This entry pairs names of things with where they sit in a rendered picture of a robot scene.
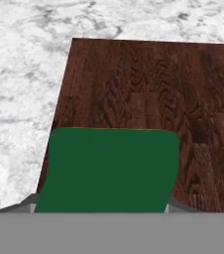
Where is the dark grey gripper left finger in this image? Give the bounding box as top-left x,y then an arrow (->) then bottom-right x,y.
0,192 -> 40,214

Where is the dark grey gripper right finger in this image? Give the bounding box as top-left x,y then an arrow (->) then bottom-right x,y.
165,194 -> 197,214

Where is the dark wooden cutting board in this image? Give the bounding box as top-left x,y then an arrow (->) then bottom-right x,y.
36,37 -> 224,214

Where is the green sponge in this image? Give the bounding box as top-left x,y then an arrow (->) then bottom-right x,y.
34,127 -> 181,214

